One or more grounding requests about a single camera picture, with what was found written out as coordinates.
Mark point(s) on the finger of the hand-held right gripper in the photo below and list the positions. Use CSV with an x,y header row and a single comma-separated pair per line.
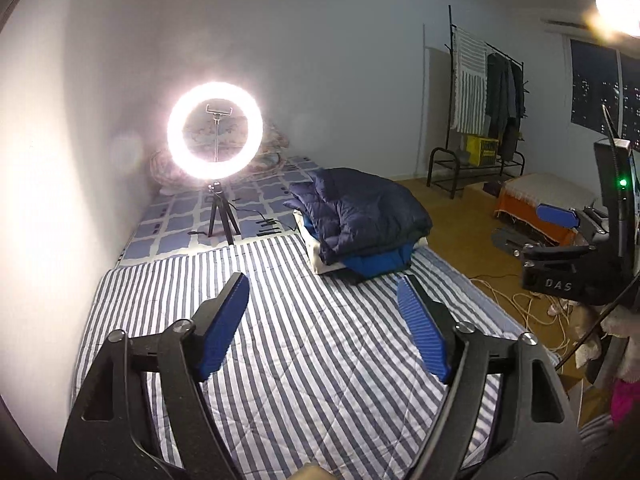
x,y
515,241
557,214

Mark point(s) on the blue checked bed sheet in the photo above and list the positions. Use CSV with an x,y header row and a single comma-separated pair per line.
x,y
165,225

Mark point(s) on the ceiling light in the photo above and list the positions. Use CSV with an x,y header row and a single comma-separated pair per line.
x,y
617,10

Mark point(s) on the striped bed sheet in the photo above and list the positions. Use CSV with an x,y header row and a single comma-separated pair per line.
x,y
310,360

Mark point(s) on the navy puffer jacket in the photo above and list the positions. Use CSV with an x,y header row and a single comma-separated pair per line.
x,y
360,210

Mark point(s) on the striped hanging towel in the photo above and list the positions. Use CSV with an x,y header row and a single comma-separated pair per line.
x,y
470,80

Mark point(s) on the window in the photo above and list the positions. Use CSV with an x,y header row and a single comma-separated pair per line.
x,y
595,85

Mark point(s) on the pink fuzzy cloth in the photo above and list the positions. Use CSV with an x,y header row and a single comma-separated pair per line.
x,y
627,400

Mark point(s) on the blue and white jacket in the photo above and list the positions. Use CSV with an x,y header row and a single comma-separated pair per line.
x,y
380,262

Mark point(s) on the black tripod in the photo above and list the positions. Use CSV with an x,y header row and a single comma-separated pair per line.
x,y
216,210

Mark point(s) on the dark hanging clothes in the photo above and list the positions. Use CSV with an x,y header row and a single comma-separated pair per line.
x,y
500,100

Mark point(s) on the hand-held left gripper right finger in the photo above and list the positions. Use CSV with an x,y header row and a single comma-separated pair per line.
x,y
422,330

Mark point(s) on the white fuzzy cloth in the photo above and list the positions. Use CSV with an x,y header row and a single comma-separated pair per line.
x,y
622,340

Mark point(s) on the yellow crate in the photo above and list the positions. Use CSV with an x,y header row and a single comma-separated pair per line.
x,y
484,150

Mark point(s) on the black clothes rack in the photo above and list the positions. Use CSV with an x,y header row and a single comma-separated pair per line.
x,y
444,149

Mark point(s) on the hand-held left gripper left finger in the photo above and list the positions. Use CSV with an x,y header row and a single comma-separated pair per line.
x,y
225,320

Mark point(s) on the floral quilt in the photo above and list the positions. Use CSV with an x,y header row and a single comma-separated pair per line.
x,y
270,145

